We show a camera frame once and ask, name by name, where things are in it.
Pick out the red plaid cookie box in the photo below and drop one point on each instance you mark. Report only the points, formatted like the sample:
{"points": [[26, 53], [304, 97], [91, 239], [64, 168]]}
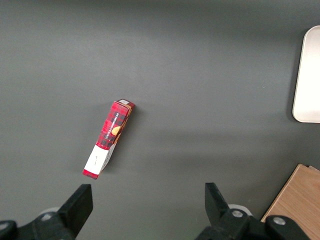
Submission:
{"points": [[110, 135]]}

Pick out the wooden drawer cabinet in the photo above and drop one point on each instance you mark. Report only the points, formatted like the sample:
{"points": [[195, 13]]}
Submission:
{"points": [[297, 200]]}

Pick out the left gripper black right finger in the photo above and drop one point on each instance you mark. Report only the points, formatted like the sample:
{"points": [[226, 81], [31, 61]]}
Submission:
{"points": [[220, 215]]}

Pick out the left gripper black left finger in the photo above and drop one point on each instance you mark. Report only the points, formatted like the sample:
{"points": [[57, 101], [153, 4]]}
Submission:
{"points": [[72, 215]]}

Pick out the white rectangular tray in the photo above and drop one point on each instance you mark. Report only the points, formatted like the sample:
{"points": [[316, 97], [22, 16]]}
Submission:
{"points": [[308, 80]]}

